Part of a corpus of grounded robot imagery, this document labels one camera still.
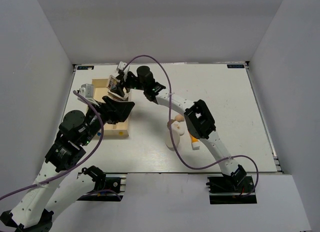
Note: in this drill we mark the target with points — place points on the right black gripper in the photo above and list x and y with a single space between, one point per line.
125 79

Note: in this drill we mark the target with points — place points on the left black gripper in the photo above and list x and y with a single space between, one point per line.
116 111

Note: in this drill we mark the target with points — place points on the gold eyeshadow palette white label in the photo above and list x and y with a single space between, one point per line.
117 97

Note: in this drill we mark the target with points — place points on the small colourful eyeshadow palette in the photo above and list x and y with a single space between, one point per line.
112 82

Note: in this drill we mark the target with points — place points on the round beige powder puff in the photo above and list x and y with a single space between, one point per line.
172 140

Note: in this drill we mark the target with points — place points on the orange tube white cap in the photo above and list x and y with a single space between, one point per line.
195 144

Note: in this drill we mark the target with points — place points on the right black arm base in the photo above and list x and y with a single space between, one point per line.
223 192

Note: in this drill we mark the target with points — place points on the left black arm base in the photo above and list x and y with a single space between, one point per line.
112 191

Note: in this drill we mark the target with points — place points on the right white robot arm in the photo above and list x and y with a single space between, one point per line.
198 118

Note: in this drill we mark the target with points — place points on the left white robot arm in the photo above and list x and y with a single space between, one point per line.
77 129

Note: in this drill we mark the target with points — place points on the beige makeup sponge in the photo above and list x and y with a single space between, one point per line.
179 118

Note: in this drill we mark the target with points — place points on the wooden divided organizer box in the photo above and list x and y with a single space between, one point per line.
110 130

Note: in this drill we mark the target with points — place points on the left blue table sticker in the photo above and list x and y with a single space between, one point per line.
85 67

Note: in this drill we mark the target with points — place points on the blue table sticker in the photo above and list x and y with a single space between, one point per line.
235 66
85 67

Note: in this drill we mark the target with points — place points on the white bottle gold cap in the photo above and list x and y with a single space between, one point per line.
176 126

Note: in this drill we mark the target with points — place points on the right blue table sticker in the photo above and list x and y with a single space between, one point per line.
235 66

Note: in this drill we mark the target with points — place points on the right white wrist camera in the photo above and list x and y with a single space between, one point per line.
122 67

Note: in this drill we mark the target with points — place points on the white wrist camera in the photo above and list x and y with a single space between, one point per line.
122 67
87 91

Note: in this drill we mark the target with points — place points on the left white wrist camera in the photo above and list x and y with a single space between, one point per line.
87 91

